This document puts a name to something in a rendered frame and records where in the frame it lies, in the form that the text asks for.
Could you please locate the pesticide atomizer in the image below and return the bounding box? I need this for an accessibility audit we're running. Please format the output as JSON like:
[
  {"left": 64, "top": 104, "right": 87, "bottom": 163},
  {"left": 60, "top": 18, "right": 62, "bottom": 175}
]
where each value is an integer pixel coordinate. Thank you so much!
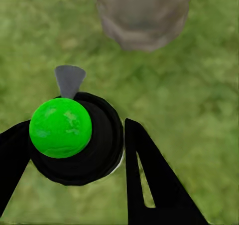
[{"left": 28, "top": 65, "right": 124, "bottom": 186}]

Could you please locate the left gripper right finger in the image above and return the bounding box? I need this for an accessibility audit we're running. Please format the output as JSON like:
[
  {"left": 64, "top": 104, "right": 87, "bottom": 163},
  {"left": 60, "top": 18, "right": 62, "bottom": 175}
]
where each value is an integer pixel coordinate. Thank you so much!
[{"left": 124, "top": 119, "right": 209, "bottom": 225}]

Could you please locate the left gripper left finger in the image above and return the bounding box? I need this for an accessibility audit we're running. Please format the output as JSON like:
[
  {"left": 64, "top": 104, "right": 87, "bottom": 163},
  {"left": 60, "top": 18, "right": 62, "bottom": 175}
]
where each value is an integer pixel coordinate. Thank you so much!
[{"left": 0, "top": 120, "right": 30, "bottom": 218}]

